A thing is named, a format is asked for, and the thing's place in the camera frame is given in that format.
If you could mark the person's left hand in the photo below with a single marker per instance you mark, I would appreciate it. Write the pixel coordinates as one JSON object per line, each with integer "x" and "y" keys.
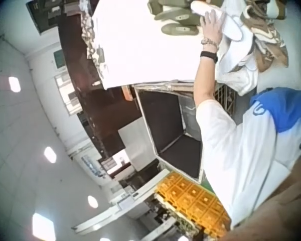
{"x": 212, "y": 28}

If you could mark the person's left fingers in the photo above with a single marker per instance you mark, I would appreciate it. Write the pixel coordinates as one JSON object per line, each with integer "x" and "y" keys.
{"x": 215, "y": 17}

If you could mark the white shoe insole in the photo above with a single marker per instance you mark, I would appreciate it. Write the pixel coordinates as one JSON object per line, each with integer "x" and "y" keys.
{"x": 232, "y": 25}

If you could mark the heap of olive green shoe soles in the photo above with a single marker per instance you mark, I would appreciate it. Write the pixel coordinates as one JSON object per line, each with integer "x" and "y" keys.
{"x": 178, "y": 18}

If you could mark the black wrist band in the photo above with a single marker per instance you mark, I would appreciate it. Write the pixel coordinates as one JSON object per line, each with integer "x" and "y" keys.
{"x": 209, "y": 56}

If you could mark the brown camouflage sneakers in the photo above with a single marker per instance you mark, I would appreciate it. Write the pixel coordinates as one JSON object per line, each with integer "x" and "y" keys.
{"x": 266, "y": 37}

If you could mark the white cloth bag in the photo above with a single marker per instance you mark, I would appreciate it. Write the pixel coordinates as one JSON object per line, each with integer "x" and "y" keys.
{"x": 237, "y": 67}

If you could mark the open box with dark inside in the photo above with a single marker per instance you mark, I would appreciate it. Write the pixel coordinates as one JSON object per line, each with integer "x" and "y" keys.
{"x": 170, "y": 130}

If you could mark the heap of camouflage fabric pieces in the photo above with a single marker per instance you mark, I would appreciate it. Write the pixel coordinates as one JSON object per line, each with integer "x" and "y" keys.
{"x": 92, "y": 37}

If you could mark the window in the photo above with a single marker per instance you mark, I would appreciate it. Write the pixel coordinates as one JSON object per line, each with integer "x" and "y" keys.
{"x": 68, "y": 94}

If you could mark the yellow plastic crate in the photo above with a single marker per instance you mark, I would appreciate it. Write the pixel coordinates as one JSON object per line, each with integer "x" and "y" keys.
{"x": 195, "y": 203}

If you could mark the ceiling light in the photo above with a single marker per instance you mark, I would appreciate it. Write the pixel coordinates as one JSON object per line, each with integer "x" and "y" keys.
{"x": 43, "y": 227}
{"x": 92, "y": 201}
{"x": 14, "y": 84}
{"x": 50, "y": 154}

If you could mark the green wall board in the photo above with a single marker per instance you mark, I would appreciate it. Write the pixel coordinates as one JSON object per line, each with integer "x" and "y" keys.
{"x": 59, "y": 58}

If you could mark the dark wall cabinet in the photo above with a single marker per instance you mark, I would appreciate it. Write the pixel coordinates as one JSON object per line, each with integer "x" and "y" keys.
{"x": 43, "y": 15}

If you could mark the white machine frame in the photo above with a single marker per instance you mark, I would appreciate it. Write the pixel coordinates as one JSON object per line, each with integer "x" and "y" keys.
{"x": 130, "y": 200}

